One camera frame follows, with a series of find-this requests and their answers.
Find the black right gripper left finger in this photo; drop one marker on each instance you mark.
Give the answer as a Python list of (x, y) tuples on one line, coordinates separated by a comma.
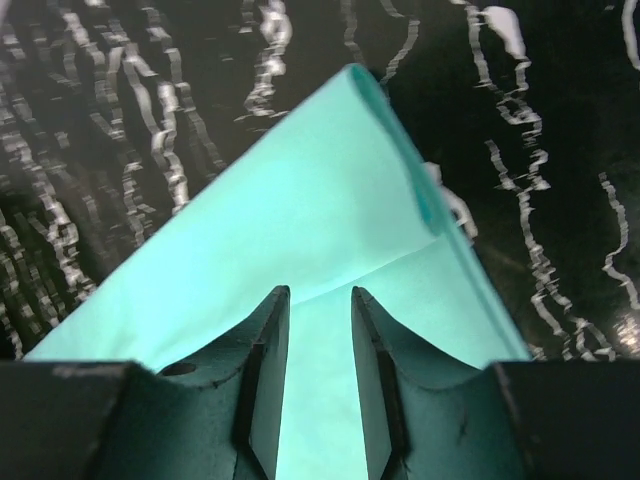
[(213, 415)]

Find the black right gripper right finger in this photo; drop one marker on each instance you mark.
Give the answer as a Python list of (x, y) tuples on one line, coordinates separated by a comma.
[(428, 415)]

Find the turquoise t-shirt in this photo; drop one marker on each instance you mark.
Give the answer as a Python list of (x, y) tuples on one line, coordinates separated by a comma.
[(335, 196)]

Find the black marble pattern mat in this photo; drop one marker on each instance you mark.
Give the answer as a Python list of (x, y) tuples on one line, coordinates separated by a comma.
[(114, 114)]

